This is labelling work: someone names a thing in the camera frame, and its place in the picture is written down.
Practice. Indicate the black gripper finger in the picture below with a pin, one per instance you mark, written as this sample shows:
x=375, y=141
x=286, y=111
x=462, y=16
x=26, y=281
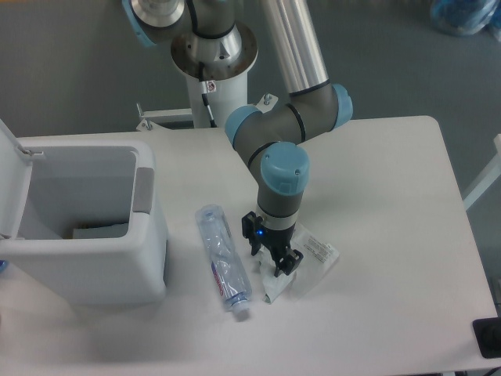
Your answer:
x=287, y=261
x=252, y=231

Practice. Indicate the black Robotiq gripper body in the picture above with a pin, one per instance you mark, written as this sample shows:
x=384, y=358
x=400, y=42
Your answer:
x=276, y=241

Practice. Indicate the white plastic wrapper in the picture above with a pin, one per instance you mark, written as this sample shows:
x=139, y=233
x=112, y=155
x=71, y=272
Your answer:
x=318, y=259

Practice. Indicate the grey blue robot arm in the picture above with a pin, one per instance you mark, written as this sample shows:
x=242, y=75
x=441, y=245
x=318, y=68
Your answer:
x=269, y=144

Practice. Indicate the white open trash can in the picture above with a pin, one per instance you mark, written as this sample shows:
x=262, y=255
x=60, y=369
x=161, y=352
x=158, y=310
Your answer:
x=83, y=218

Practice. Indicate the crushed clear plastic bottle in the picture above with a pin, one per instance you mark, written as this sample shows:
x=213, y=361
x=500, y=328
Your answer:
x=230, y=277

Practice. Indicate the black device at table edge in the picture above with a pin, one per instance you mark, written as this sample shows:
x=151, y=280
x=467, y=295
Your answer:
x=487, y=334

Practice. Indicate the blue plastic bag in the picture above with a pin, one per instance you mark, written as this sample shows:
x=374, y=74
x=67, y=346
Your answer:
x=462, y=18

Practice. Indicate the white pedestal foot frame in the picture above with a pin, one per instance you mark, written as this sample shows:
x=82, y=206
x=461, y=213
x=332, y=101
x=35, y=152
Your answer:
x=183, y=118

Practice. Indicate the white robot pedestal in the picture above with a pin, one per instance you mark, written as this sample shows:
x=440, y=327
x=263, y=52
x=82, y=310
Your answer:
x=216, y=72

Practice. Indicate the white frame leg right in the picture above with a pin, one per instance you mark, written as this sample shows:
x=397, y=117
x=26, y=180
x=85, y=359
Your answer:
x=488, y=175

